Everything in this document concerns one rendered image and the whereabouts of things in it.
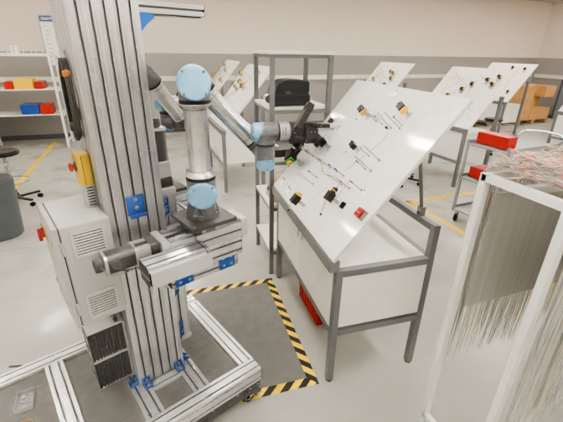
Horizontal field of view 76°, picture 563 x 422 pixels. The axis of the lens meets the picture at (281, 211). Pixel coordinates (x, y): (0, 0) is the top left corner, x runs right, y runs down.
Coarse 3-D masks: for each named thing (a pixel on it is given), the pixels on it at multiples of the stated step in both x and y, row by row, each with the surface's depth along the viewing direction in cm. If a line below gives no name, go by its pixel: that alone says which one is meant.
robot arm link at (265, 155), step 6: (258, 150) 145; (264, 150) 144; (270, 150) 144; (258, 156) 146; (264, 156) 144; (270, 156) 145; (258, 162) 147; (264, 162) 146; (270, 162) 146; (258, 168) 148; (264, 168) 147; (270, 168) 147
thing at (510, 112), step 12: (528, 72) 804; (516, 84) 811; (528, 84) 807; (504, 96) 817; (492, 108) 837; (504, 108) 809; (516, 108) 829; (480, 120) 868; (504, 120) 830; (516, 120) 842
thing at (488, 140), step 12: (480, 132) 392; (492, 132) 389; (552, 132) 409; (468, 144) 399; (480, 144) 394; (492, 144) 382; (504, 144) 369; (516, 144) 397; (528, 144) 398; (540, 144) 399; (552, 144) 387; (480, 168) 401; (468, 180) 407; (516, 180) 406; (456, 192) 424; (456, 204) 433; (468, 204) 441; (456, 216) 433
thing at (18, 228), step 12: (0, 180) 361; (12, 180) 370; (0, 192) 358; (12, 192) 370; (0, 204) 361; (12, 204) 372; (0, 216) 364; (12, 216) 374; (0, 228) 368; (12, 228) 377; (0, 240) 373
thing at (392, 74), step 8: (384, 64) 785; (392, 64) 759; (400, 64) 734; (408, 64) 714; (376, 72) 792; (384, 72) 768; (392, 72) 726; (400, 72) 720; (408, 72) 702; (368, 80) 801; (376, 80) 774; (384, 80) 751; (392, 80) 727; (400, 80) 704
